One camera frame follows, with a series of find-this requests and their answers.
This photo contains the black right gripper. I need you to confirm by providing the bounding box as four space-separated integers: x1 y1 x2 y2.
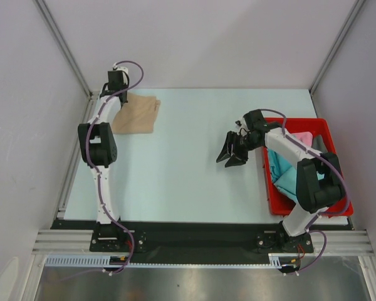
216 130 261 167

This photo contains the beige t shirt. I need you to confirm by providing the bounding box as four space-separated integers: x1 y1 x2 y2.
112 93 161 135

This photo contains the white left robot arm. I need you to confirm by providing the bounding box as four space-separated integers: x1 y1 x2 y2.
77 67 130 251

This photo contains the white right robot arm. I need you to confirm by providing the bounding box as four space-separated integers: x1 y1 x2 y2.
216 108 348 251

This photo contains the light blue t shirt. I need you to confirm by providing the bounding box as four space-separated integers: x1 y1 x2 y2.
268 149 293 183

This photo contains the teal t shirt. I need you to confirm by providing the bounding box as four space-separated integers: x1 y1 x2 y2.
274 167 298 204

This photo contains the red plastic bin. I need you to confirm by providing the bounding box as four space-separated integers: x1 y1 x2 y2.
263 118 353 218

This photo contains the pink t shirt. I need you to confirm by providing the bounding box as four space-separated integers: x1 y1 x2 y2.
292 132 313 148

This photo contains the grey t shirt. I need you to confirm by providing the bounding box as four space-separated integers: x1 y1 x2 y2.
311 135 328 153

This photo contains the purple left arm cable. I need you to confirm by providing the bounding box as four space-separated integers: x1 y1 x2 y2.
84 60 145 277

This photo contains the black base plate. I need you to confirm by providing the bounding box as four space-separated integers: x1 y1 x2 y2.
50 218 354 265

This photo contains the left rear aluminium post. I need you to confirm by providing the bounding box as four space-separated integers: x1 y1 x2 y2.
33 0 92 97

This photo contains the aluminium post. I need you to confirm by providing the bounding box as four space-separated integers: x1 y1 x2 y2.
308 0 367 97
33 0 92 97

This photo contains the aluminium frame rail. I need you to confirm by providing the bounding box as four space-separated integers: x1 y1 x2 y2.
32 230 374 256

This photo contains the white slotted cable duct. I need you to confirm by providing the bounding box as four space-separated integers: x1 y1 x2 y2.
45 253 300 269

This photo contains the right rear aluminium post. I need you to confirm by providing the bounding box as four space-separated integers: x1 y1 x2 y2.
308 0 367 97

